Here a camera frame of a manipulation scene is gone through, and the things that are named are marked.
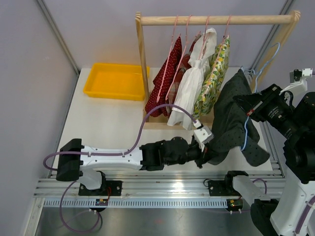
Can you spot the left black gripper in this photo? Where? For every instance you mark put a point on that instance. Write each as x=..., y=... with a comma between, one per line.
x=204, y=156

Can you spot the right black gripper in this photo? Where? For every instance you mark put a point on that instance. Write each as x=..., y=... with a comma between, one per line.
x=255, y=104

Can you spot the dark grey dotted skirt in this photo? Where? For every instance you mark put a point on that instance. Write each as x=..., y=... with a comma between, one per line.
x=228, y=126

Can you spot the blue wire hanger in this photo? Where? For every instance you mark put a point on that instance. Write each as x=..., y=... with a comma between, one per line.
x=258, y=74

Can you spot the lemon print skirt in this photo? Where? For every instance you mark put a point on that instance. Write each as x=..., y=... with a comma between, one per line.
x=207, y=98

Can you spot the red polka dot skirt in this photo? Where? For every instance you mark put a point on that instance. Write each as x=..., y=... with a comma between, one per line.
x=173, y=62

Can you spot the white skirt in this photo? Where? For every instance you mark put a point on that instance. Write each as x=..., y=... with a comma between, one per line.
x=191, y=83

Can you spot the red plaid skirt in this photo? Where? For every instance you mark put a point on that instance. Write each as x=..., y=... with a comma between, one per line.
x=182, y=69

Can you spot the pink hanger of plaid skirt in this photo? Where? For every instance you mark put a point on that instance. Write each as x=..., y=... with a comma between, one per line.
x=183, y=53

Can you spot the pink hanger of white skirt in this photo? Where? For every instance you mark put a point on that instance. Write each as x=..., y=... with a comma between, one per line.
x=204, y=39

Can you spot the pink hanger of lemon skirt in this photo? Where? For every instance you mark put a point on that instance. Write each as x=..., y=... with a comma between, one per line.
x=219, y=61

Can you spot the pink hanger of polka skirt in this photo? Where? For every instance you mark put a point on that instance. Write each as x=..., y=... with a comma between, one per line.
x=167, y=61

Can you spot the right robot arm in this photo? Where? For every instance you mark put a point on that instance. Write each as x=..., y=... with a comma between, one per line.
x=288, y=216

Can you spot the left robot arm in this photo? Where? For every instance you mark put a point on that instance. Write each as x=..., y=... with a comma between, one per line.
x=82, y=163

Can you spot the wooden clothes rack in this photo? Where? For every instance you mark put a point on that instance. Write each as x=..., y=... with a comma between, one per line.
x=286, y=23

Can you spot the yellow plastic bin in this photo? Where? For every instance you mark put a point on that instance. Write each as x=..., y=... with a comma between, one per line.
x=116, y=81

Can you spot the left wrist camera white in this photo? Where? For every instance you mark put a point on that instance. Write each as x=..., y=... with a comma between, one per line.
x=202, y=133

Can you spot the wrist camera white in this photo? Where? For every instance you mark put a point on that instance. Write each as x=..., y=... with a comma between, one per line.
x=202, y=133
x=298, y=81

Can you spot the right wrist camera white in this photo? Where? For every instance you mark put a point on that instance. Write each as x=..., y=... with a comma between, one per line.
x=298, y=81

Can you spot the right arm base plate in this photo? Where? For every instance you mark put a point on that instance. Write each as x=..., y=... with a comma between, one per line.
x=221, y=188

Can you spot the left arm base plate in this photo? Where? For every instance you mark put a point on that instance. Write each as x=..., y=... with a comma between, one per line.
x=112, y=187

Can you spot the aluminium mounting rail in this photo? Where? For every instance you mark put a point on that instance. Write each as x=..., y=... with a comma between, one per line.
x=139, y=190

